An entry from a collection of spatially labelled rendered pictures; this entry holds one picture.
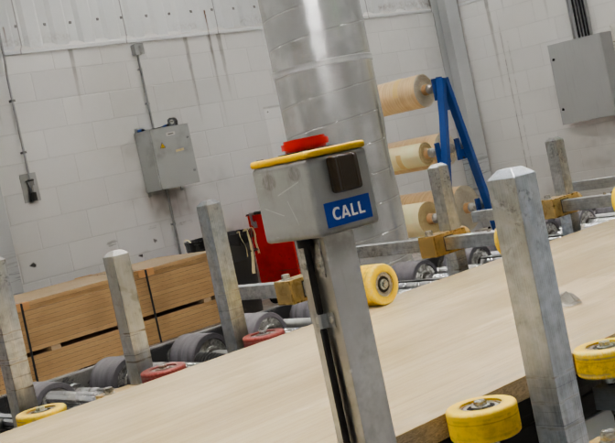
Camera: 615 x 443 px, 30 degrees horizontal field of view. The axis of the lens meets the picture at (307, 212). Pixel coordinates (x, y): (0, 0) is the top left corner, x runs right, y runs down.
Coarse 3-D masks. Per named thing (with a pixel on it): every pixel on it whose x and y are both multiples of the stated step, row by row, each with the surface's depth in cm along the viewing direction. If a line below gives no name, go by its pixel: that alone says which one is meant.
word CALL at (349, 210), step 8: (336, 200) 92; (344, 200) 93; (352, 200) 94; (360, 200) 94; (368, 200) 95; (328, 208) 92; (336, 208) 92; (344, 208) 93; (352, 208) 93; (360, 208) 94; (368, 208) 95; (328, 216) 92; (336, 216) 92; (344, 216) 93; (352, 216) 93; (360, 216) 94; (368, 216) 94; (328, 224) 91; (336, 224) 92
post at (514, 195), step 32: (512, 192) 111; (512, 224) 112; (544, 224) 113; (512, 256) 113; (544, 256) 112; (512, 288) 113; (544, 288) 112; (544, 320) 111; (544, 352) 112; (544, 384) 113; (576, 384) 114; (544, 416) 114; (576, 416) 113
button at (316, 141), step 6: (300, 138) 94; (306, 138) 94; (312, 138) 94; (318, 138) 94; (324, 138) 94; (288, 144) 94; (294, 144) 94; (300, 144) 93; (306, 144) 93; (312, 144) 94; (318, 144) 94; (324, 144) 95; (282, 150) 95; (288, 150) 94; (294, 150) 94; (300, 150) 94
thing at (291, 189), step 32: (256, 160) 96; (288, 160) 92; (320, 160) 92; (256, 192) 96; (288, 192) 93; (320, 192) 91; (352, 192) 94; (288, 224) 93; (320, 224) 91; (352, 224) 93
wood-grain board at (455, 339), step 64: (576, 256) 232; (384, 320) 202; (448, 320) 188; (512, 320) 176; (576, 320) 166; (192, 384) 179; (256, 384) 168; (320, 384) 159; (384, 384) 150; (448, 384) 142; (512, 384) 137
